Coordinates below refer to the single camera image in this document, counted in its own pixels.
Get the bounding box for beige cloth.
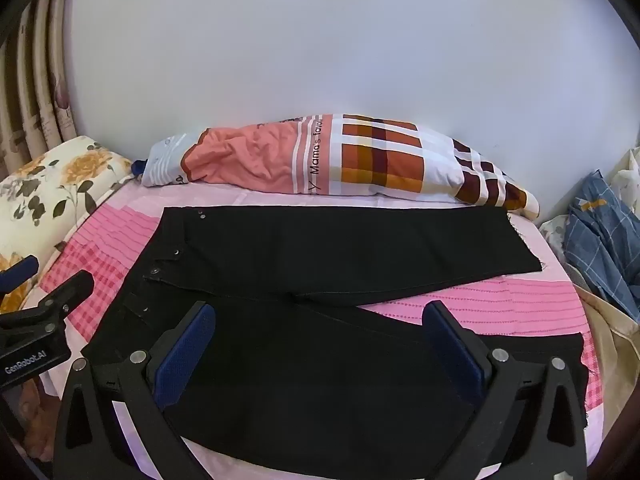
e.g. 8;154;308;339
570;280;640;461

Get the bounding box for orange striped blanket roll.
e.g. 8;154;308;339
141;113;541;219

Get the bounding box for blue plaid cloth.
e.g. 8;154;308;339
564;170;640;324

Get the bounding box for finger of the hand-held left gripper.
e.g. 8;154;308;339
0;255;40;298
22;270;96;332

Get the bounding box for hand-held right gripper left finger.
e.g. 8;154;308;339
52;301;217;480

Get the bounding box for black pants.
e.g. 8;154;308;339
80;205;589;457

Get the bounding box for pink checked bed sheet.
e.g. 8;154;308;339
20;175;607;480

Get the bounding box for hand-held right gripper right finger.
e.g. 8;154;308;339
422;301;588;480

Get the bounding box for yellow floral pillow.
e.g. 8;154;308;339
0;135;134;312

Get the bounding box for beige patterned curtain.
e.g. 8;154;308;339
0;0;79;171

